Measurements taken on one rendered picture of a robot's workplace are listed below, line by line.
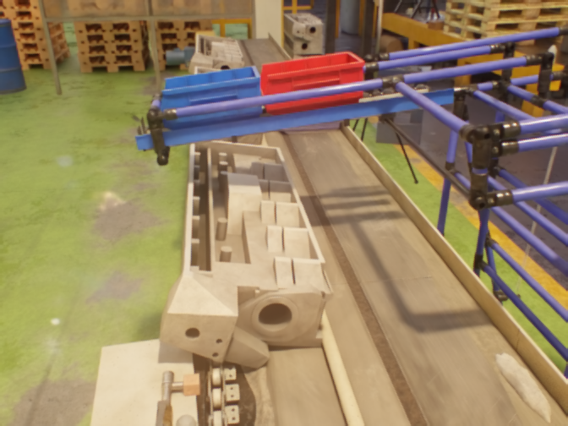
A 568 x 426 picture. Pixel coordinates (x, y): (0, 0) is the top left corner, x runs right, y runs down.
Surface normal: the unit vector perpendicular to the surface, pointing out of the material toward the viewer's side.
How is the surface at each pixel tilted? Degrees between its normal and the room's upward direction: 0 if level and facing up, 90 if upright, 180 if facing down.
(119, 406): 0
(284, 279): 22
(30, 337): 0
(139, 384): 0
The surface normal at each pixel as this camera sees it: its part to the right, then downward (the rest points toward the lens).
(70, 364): -0.02, -0.90
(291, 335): 0.11, 0.43
